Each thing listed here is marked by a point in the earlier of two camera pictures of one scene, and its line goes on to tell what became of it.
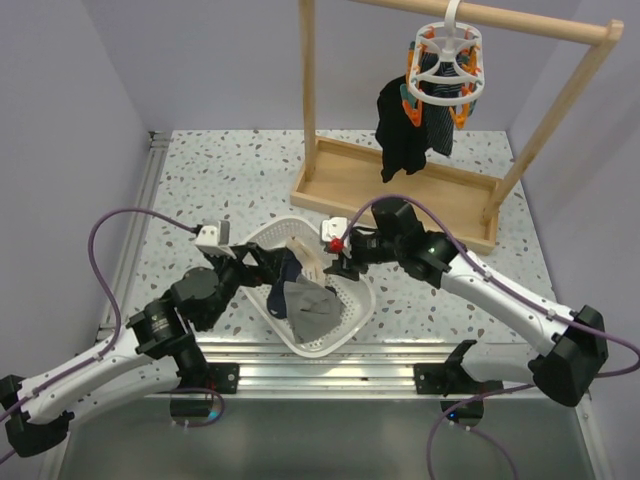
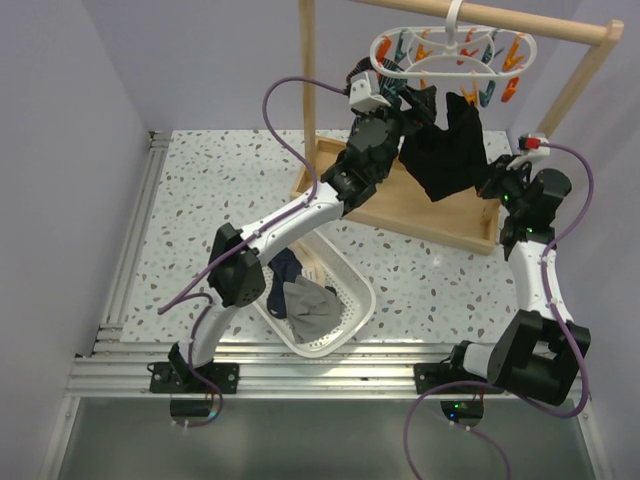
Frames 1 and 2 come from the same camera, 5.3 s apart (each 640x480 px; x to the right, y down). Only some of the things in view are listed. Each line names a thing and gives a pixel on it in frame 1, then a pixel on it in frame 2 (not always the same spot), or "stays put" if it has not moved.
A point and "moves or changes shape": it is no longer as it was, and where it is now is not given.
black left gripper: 254,275 to 421,101
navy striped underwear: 438,118 to 389,85
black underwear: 402,143 moves or changes shape
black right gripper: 349,268 to 499,172
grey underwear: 313,309 stays put
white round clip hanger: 447,67 to 454,13
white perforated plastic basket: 356,296 stays put
